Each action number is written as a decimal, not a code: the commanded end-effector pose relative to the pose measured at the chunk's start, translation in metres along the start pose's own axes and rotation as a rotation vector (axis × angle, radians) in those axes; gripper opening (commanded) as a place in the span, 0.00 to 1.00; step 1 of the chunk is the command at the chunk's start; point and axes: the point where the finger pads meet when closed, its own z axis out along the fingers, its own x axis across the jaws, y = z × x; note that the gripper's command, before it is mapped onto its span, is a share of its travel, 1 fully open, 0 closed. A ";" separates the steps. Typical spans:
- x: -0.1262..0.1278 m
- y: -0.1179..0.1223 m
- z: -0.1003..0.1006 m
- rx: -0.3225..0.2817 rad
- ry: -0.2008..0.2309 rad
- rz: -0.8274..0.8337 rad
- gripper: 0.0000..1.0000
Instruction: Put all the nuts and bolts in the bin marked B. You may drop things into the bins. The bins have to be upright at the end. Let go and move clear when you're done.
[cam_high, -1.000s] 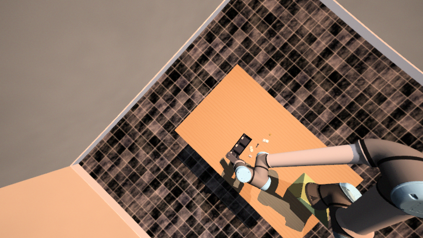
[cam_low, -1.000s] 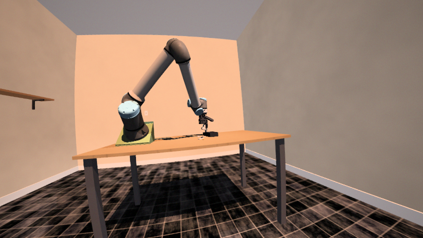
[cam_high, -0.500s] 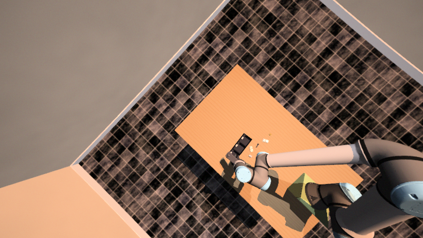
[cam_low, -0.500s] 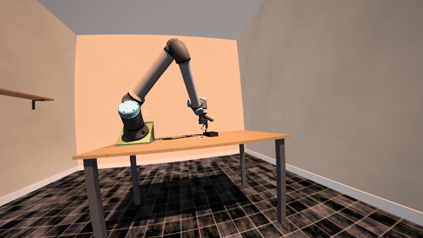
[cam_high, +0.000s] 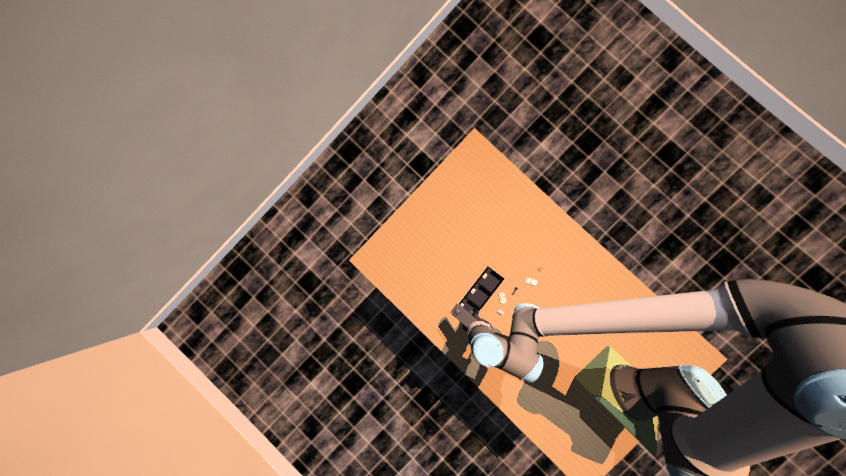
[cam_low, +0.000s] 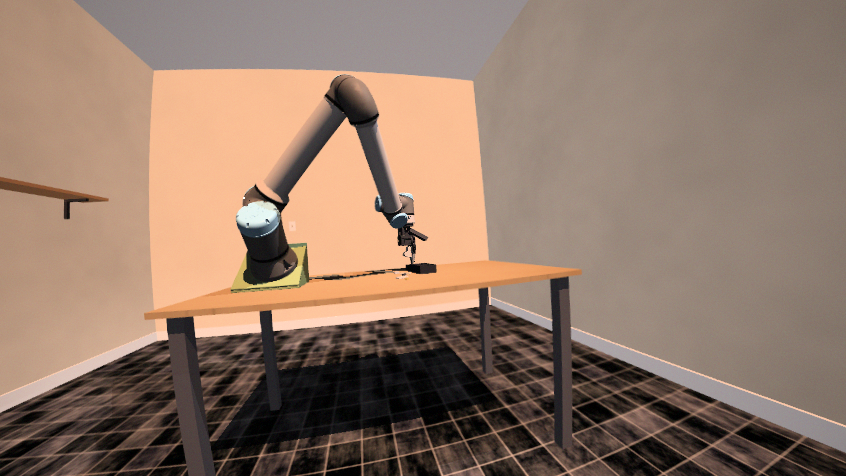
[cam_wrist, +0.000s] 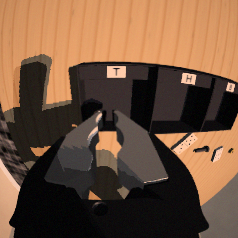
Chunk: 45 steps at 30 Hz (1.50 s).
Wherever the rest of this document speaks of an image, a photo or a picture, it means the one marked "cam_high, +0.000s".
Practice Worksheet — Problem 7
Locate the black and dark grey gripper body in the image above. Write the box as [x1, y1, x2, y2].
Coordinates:
[464, 313, 492, 332]

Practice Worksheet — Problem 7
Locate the black rack of bins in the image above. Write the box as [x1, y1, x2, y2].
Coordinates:
[459, 266, 504, 311]

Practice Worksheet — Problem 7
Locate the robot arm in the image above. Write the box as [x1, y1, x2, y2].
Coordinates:
[451, 279, 846, 476]

